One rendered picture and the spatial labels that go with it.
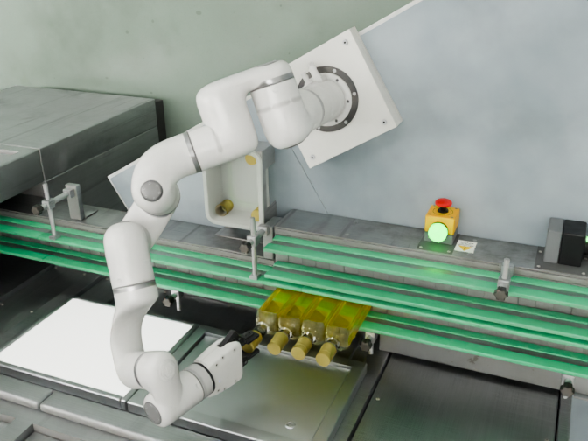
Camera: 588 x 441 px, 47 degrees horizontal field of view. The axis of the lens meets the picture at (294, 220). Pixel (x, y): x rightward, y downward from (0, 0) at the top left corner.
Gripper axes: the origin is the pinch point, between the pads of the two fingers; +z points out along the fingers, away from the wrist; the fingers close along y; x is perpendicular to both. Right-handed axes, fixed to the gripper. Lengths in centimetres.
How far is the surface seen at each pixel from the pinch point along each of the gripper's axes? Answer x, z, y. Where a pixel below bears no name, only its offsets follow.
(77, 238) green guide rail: 71, 6, 3
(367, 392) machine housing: -21.4, 17.6, -14.3
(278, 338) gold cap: -5.3, 4.1, 1.8
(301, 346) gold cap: -11.5, 4.4, 2.0
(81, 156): 105, 35, 12
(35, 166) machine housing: 100, 14, 16
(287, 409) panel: -11.6, -0.7, -12.2
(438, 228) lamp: -25, 39, 21
